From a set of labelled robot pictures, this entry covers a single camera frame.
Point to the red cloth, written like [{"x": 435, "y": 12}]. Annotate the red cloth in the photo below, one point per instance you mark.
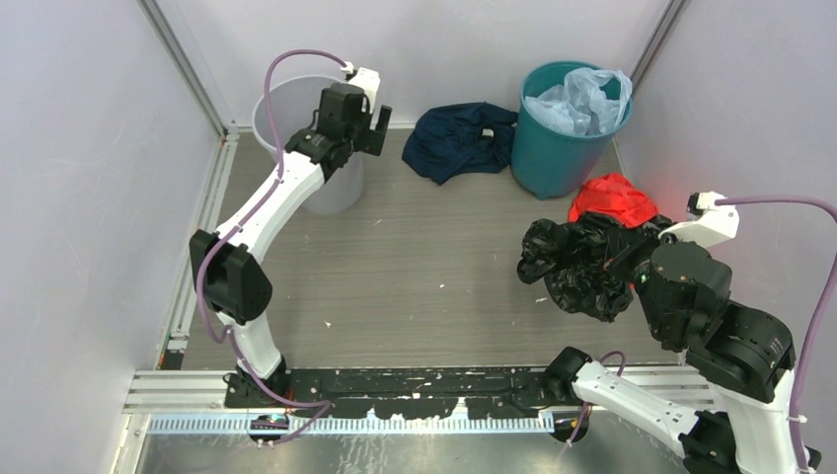
[{"x": 615, "y": 196}]

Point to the light blue plastic bag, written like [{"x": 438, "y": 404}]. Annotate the light blue plastic bag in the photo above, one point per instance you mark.
[{"x": 590, "y": 102}]

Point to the black trash bag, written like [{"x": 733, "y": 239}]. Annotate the black trash bag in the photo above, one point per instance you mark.
[{"x": 570, "y": 258}]

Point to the teal plastic bucket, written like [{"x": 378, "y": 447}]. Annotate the teal plastic bucket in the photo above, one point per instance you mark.
[{"x": 548, "y": 164}]

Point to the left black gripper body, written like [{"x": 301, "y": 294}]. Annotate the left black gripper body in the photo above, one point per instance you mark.
[{"x": 359, "y": 131}]

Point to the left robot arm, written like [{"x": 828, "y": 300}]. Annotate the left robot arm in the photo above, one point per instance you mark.
[{"x": 232, "y": 289}]

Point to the dark navy cloth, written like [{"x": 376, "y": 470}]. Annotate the dark navy cloth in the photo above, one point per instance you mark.
[{"x": 471, "y": 138}]

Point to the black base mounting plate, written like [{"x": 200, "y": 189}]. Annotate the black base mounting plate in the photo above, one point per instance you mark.
[{"x": 499, "y": 393}]

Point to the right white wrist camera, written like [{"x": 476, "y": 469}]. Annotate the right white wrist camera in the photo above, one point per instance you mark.
[{"x": 710, "y": 223}]

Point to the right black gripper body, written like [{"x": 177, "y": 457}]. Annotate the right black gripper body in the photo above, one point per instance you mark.
[{"x": 628, "y": 259}]

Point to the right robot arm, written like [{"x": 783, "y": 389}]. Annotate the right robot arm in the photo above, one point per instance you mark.
[{"x": 746, "y": 355}]

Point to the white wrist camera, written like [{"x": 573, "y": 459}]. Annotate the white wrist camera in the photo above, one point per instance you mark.
[
  {"x": 366, "y": 79},
  {"x": 710, "y": 223}
]

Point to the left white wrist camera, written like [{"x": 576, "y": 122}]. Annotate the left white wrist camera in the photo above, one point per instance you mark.
[{"x": 366, "y": 79}]

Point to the aluminium frame rail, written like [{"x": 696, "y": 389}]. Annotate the aluminium frame rail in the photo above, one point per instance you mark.
[{"x": 166, "y": 387}]

